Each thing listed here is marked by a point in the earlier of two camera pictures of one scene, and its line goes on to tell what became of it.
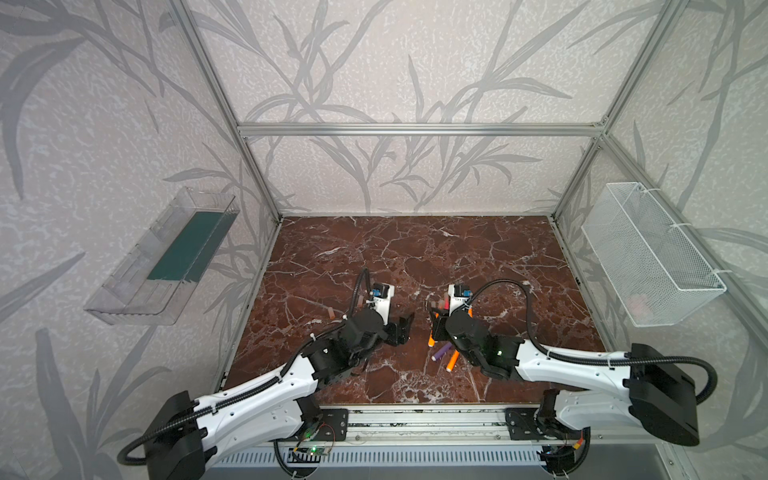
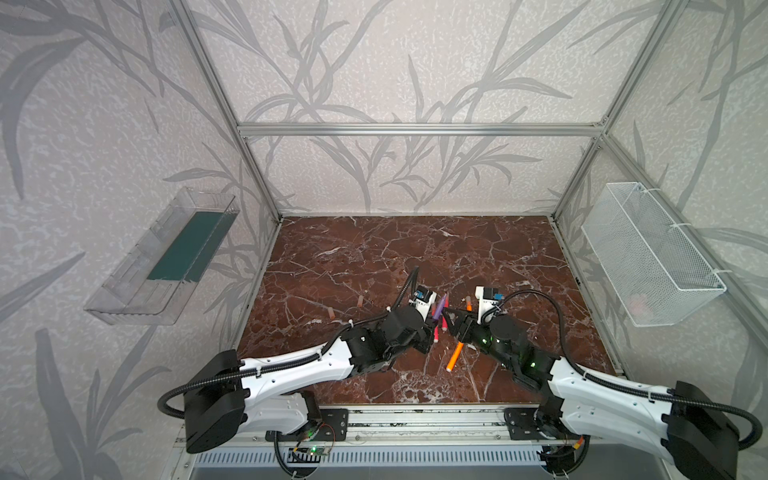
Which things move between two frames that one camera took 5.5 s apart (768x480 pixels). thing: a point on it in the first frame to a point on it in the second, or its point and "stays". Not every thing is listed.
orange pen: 453,361 stays
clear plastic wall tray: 150,286 stays
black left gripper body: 389,330 to 427,327
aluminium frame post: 223,98 stays
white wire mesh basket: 659,279 stays
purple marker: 441,352 to 439,308
